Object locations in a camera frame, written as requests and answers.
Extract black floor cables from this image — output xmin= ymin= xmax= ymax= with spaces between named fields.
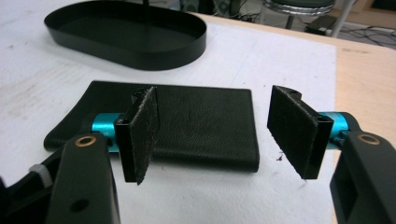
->
xmin=337 ymin=23 xmax=396 ymax=49

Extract metal stool base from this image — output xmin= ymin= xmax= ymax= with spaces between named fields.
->
xmin=262 ymin=0 xmax=336 ymax=31

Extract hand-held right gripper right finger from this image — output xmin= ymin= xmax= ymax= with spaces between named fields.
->
xmin=266 ymin=84 xmax=351 ymax=181

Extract black leather wallet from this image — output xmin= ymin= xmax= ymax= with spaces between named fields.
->
xmin=43 ymin=79 xmax=261 ymax=174

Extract white metal stand leg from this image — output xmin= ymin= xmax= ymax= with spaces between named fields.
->
xmin=330 ymin=0 xmax=357 ymax=38

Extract black oval tray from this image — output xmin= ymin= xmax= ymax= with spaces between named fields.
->
xmin=43 ymin=0 xmax=208 ymax=72

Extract black box on floor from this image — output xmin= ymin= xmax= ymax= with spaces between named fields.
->
xmin=305 ymin=14 xmax=338 ymax=35

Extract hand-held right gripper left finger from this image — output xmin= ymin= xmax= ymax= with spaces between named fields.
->
xmin=91 ymin=86 xmax=161 ymax=187

